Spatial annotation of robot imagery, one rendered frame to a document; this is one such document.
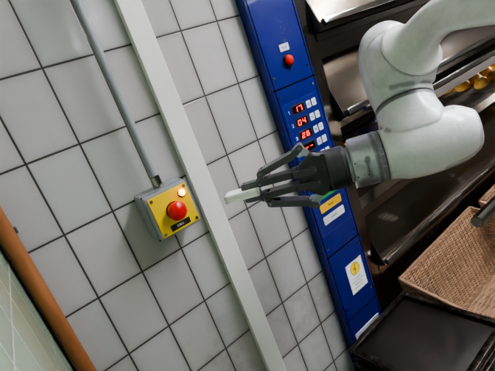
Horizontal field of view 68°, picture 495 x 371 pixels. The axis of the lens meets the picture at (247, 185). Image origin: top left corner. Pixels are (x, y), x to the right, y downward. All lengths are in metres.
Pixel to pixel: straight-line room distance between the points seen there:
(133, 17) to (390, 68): 0.51
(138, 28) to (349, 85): 0.66
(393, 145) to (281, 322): 0.65
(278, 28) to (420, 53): 0.45
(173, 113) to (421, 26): 0.50
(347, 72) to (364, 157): 0.62
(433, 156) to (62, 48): 0.69
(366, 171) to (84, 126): 0.54
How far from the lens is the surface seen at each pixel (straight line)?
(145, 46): 0.84
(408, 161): 0.64
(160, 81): 0.84
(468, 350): 1.13
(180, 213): 0.76
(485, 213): 1.06
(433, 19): 0.62
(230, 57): 0.95
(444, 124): 0.66
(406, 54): 0.67
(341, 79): 1.20
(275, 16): 1.02
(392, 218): 1.41
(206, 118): 0.89
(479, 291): 1.75
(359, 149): 0.64
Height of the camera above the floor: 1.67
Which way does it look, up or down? 16 degrees down
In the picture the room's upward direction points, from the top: 20 degrees counter-clockwise
